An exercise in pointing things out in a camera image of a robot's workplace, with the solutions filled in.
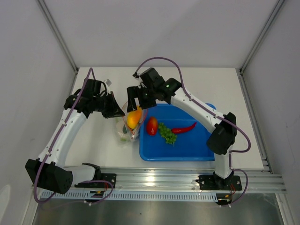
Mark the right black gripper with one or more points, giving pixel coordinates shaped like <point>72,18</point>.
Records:
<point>132,93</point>

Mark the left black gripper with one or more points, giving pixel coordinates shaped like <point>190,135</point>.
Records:
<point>115,110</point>

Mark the yellow mango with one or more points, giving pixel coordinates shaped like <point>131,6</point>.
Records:
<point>134,117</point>

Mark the green cucumber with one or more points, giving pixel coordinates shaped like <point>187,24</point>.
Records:
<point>126,131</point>

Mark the clear zip bag orange zipper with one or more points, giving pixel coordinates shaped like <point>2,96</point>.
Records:
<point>134,132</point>

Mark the red tomato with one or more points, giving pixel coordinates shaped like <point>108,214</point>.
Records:
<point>152,126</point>

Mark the red chili pepper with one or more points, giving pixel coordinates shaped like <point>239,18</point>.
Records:
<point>181,130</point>

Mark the green grape bunch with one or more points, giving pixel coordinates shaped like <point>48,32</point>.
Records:
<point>167,134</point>

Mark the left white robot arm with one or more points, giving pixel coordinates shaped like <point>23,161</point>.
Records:
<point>48,171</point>

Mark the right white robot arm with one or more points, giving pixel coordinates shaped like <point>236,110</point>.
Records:
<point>151,78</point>

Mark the blue plastic bin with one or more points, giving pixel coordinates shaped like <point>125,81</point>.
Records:
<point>189,146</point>

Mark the white slotted cable duct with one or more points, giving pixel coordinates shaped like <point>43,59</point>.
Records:
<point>138,196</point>

